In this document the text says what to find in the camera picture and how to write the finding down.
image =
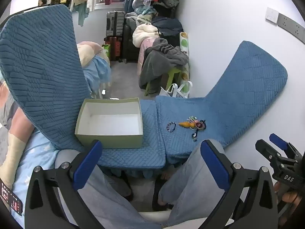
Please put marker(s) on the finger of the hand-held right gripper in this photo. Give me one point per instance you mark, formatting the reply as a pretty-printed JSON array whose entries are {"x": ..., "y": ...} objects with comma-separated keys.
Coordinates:
[
  {"x": 265, "y": 149},
  {"x": 278, "y": 141}
]

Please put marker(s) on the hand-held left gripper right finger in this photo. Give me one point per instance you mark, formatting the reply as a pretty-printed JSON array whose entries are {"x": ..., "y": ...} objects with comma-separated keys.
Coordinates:
[{"x": 214, "y": 164}]

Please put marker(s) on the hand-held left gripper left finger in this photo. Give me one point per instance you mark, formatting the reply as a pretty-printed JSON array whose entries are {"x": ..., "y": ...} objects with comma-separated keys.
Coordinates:
[{"x": 88, "y": 164}]

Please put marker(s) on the green cardboard box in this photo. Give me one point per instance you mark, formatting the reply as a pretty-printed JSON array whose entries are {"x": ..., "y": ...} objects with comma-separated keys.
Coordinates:
[{"x": 107, "y": 141}]

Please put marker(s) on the orange carrot charm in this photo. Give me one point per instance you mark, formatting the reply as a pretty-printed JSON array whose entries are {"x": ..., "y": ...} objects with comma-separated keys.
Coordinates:
[{"x": 185, "y": 124}]

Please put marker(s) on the green hair clip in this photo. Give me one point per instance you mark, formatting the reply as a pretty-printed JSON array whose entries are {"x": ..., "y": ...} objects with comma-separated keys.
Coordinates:
[{"x": 191, "y": 118}]

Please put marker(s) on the person's right hand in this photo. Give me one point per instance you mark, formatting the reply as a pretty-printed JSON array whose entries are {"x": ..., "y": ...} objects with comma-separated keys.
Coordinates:
[{"x": 290, "y": 199}]

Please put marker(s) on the person's right leg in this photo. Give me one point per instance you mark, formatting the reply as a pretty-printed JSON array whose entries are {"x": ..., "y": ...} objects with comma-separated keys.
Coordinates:
[{"x": 188, "y": 183}]

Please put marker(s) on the person's leg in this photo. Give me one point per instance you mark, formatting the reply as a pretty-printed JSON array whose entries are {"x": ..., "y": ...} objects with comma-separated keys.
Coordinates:
[
  {"x": 188, "y": 183},
  {"x": 114, "y": 207}
]

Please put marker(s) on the person's left leg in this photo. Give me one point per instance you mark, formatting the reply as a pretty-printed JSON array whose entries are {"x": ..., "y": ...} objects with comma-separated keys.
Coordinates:
[{"x": 114, "y": 207}]

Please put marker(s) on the light blue bed sheet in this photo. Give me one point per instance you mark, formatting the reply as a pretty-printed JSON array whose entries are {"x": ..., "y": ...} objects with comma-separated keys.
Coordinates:
[{"x": 35, "y": 155}]

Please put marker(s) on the black slipper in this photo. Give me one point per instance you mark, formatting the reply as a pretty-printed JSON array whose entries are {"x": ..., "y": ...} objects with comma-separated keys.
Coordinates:
[{"x": 154, "y": 190}]

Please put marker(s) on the blue textured blanket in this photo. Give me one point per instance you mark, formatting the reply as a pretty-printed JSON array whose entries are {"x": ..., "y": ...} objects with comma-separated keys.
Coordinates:
[{"x": 238, "y": 88}]

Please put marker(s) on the black strip with red lights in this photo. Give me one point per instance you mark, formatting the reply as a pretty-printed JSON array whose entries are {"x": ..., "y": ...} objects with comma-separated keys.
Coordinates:
[{"x": 10, "y": 199}]

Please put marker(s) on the white paper bag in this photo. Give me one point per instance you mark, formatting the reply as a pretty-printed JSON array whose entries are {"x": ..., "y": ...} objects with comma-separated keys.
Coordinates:
[{"x": 166, "y": 91}]

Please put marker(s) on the green plastic stool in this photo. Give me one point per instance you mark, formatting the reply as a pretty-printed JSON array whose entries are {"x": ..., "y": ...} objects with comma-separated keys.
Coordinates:
[{"x": 172, "y": 72}]

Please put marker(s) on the blue quilted sofa cushion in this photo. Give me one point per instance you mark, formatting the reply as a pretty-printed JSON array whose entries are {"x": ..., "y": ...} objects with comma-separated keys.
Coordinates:
[{"x": 43, "y": 64}]

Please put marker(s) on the green shopping bag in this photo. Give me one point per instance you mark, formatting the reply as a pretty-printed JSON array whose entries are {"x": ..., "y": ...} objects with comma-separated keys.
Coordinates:
[{"x": 106, "y": 50}]

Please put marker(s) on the grey fleece blanket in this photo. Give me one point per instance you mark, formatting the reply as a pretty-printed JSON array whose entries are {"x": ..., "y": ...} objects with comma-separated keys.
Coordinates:
[{"x": 162, "y": 57}]

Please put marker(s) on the red suitcase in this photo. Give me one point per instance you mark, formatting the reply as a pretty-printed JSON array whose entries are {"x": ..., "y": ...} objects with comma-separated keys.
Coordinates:
[{"x": 114, "y": 47}]

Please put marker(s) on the pink quilt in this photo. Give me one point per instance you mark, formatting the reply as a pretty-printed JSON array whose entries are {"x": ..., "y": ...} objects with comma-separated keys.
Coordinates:
[{"x": 143, "y": 54}]

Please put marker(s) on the black suitcase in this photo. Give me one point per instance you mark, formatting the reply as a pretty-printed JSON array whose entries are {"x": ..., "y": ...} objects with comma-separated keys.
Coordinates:
[{"x": 129, "y": 45}]

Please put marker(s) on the rolled mat with coloured dots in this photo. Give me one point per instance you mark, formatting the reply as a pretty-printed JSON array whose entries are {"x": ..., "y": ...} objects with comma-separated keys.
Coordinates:
[{"x": 184, "y": 41}]

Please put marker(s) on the cream fluffy blanket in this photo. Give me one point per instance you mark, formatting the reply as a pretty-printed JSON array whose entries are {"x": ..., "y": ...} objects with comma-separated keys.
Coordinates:
[{"x": 145, "y": 34}]

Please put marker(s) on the silver grey suitcase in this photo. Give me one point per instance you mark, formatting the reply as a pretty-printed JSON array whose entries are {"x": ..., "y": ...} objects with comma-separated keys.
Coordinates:
[{"x": 115, "y": 23}]

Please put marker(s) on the pile of folded clothes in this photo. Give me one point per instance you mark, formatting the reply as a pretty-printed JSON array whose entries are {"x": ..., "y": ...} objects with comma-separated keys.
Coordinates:
[{"x": 152, "y": 7}]

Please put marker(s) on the grey wall socket strip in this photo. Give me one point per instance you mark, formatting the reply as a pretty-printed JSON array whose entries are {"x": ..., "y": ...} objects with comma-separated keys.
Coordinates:
[{"x": 292, "y": 25}]

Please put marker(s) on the white wall switch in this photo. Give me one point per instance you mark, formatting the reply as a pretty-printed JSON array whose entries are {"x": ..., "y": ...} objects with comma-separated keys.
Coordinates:
[{"x": 271, "y": 15}]

